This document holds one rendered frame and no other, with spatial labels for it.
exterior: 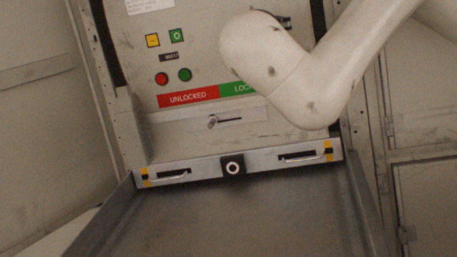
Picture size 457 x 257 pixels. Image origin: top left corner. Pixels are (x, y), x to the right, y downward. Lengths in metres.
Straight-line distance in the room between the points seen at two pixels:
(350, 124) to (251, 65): 0.62
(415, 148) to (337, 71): 0.62
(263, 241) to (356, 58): 0.39
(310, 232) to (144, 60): 0.58
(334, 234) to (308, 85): 0.33
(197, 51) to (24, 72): 0.41
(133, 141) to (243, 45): 0.51
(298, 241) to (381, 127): 0.50
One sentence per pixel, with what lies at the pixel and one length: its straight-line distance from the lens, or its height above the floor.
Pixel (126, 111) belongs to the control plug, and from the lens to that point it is 1.20.
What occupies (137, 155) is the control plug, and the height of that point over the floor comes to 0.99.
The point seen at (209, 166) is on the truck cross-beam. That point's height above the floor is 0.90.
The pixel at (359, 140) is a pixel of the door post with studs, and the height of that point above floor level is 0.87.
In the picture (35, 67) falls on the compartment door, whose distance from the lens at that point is 1.31.
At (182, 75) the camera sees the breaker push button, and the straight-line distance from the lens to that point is 1.25.
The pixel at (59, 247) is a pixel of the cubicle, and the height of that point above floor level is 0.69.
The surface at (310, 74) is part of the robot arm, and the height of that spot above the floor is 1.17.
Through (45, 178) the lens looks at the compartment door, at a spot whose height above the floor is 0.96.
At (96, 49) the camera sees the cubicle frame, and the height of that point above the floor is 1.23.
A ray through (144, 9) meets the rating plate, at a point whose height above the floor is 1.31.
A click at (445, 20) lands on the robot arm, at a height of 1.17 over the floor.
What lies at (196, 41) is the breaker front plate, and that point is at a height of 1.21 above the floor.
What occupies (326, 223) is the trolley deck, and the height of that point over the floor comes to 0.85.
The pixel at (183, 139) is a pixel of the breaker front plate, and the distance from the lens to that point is 1.30.
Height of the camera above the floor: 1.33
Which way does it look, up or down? 16 degrees down
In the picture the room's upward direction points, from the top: 12 degrees counter-clockwise
